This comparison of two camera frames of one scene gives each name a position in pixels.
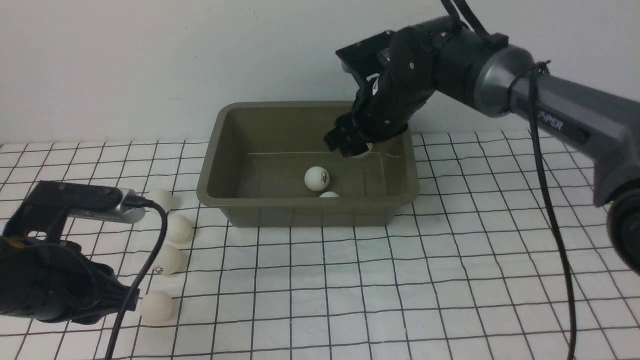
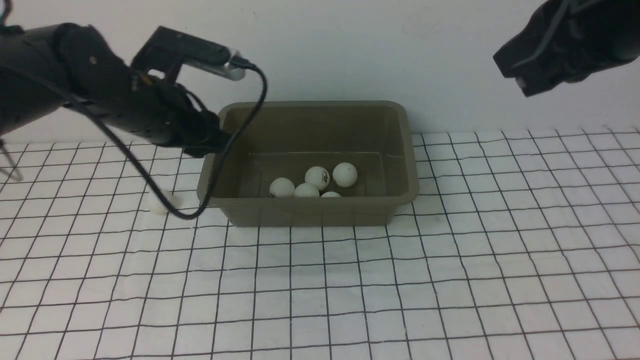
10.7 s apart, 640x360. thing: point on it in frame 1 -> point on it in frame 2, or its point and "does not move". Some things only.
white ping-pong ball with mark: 168,260 -> 282,187
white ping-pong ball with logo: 316,178 does not move
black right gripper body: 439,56 -> 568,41
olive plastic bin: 266,164 does not move
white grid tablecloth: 507,250 does not move
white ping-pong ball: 156,308 -> 306,190
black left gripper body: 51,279 -> 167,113
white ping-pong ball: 329,194 does not move
